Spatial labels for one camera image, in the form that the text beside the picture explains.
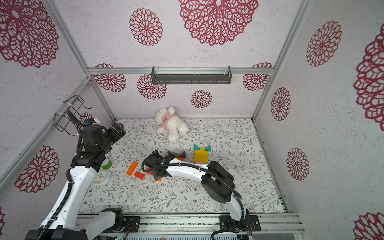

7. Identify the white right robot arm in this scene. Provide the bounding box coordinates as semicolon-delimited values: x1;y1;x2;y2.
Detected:
142;159;249;240

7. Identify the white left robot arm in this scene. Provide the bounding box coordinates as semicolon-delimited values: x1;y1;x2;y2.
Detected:
25;123;126;240

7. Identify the left red block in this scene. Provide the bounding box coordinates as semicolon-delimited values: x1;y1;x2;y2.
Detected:
134;171;145;180

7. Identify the green tape roll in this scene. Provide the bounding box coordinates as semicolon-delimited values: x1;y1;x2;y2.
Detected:
101;158;113;170

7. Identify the white teddy bear pink shirt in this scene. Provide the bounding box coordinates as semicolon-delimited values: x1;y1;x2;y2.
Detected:
155;107;189;143

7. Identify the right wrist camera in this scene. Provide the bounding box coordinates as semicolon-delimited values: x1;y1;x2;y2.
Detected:
144;150;164;169

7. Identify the black wire wall rack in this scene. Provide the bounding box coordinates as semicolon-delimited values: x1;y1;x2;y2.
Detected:
53;94;92;136

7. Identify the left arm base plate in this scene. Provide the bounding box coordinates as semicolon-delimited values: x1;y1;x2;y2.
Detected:
97;215;142;234

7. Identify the grey wall shelf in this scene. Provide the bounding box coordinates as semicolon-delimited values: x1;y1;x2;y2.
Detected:
150;67;233;85

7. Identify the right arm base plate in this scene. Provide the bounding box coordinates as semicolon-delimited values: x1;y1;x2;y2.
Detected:
219;215;261;232

